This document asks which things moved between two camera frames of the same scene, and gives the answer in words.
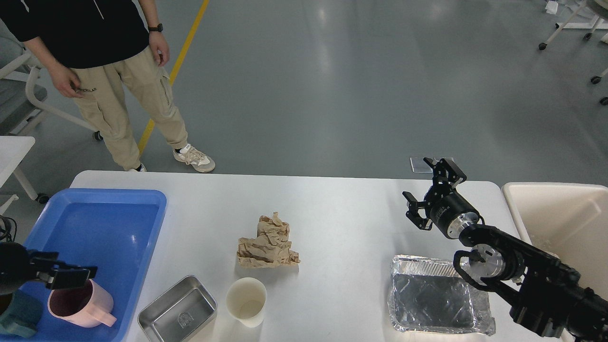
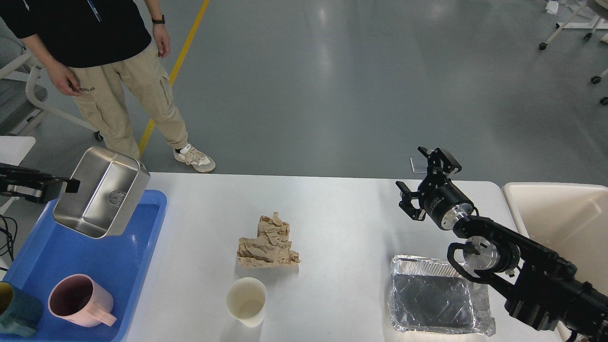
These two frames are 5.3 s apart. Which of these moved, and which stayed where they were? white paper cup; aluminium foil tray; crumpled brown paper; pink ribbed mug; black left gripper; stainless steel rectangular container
Moved: black left gripper; stainless steel rectangular container
Stayed: pink ribbed mug; white paper cup; aluminium foil tray; crumpled brown paper
